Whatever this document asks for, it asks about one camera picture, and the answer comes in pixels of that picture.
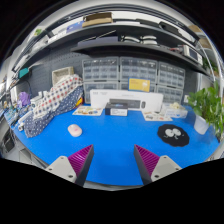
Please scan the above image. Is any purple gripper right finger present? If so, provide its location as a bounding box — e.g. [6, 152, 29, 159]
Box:
[133, 144, 183, 186]

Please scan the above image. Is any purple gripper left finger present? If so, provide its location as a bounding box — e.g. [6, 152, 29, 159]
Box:
[45, 144, 95, 187]

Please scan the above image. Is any pink white computer mouse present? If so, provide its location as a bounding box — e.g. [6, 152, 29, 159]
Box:
[68, 124, 82, 137]

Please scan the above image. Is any black round mouse pad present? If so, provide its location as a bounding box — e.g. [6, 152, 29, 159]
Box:
[157, 124, 190, 147]

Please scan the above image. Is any picture sheet right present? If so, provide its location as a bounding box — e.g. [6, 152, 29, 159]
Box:
[143, 112, 171, 121]

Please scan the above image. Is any picture sheet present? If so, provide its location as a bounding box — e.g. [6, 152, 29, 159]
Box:
[73, 106, 103, 116]
[143, 112, 171, 121]

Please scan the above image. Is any picture sheet left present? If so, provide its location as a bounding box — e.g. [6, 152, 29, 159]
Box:
[73, 106, 103, 116]

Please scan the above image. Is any white tissue box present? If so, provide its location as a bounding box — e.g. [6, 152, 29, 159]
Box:
[164, 102, 188, 118]

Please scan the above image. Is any small black box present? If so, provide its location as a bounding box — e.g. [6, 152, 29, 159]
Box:
[105, 102, 128, 116]

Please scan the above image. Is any white keyboard box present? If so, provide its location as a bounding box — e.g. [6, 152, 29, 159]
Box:
[90, 89, 163, 112]

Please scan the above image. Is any patterned cloth pile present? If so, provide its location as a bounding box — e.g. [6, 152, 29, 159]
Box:
[24, 74, 84, 138]

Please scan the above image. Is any yellow card box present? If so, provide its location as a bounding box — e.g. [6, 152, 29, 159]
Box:
[128, 78, 150, 92]

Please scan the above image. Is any green potted plant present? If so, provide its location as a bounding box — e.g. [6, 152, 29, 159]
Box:
[188, 81, 224, 140]

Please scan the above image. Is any grey drawer cabinet right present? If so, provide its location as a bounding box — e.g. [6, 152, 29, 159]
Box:
[156, 62, 185, 103]

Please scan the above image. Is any grey drawer cabinet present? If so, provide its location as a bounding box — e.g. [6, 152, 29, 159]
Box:
[82, 57, 119, 104]
[156, 62, 185, 103]
[119, 57, 157, 92]

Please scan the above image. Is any white basket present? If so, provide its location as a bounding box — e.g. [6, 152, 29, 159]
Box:
[52, 67, 74, 85]

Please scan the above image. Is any grey drawer cabinet left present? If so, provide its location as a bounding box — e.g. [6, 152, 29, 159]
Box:
[82, 57, 119, 104]

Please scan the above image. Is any grey drawer cabinet middle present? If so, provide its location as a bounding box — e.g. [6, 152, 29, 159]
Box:
[119, 57, 157, 92]

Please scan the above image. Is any brown cardboard box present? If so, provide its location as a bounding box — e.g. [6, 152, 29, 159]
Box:
[82, 12, 113, 27]

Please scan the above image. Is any dark wall shelf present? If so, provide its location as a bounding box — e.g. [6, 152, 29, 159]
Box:
[70, 41, 208, 75]

